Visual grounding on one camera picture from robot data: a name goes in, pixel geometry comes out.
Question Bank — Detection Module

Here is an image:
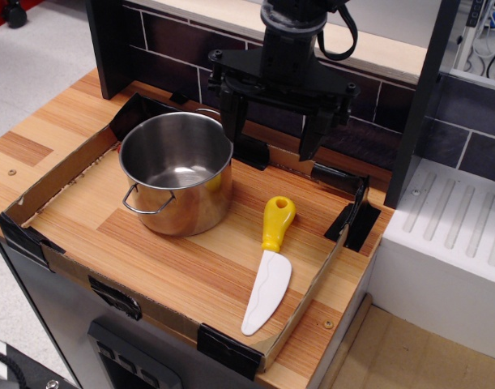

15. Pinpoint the cardboard fence with black tape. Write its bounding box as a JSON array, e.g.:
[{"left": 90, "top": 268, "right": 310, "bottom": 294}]
[{"left": 0, "top": 89, "right": 393, "bottom": 388}]

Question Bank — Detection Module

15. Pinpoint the yellow white toy knife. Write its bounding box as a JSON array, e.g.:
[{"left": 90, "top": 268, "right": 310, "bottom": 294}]
[{"left": 241, "top": 196, "right": 296, "bottom": 336}]

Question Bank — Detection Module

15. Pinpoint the white ribbed sink drainer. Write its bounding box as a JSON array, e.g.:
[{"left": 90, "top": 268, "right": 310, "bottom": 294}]
[{"left": 378, "top": 160, "right": 495, "bottom": 289}]

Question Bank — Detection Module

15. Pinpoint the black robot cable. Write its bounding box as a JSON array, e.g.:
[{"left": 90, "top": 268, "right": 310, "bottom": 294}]
[{"left": 316, "top": 0, "right": 359, "bottom": 62}]

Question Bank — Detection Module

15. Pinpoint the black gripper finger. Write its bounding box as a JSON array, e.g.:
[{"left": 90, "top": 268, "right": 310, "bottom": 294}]
[
  {"left": 299, "top": 98, "right": 349, "bottom": 161},
  {"left": 208, "top": 71, "right": 248, "bottom": 143}
]

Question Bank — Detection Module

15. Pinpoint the black vertical post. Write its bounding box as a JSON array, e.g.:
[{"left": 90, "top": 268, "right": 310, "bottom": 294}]
[{"left": 385, "top": 0, "right": 464, "bottom": 208}]

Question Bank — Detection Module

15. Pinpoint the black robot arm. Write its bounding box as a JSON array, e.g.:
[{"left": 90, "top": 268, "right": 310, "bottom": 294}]
[{"left": 208, "top": 1, "right": 361, "bottom": 160}]

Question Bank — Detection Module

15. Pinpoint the stainless steel pot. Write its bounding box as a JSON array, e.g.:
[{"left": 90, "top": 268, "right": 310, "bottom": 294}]
[{"left": 119, "top": 112, "right": 233, "bottom": 237}]

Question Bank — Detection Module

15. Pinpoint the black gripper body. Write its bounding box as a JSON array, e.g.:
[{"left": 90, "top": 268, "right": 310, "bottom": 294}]
[{"left": 208, "top": 30, "right": 361, "bottom": 113}]

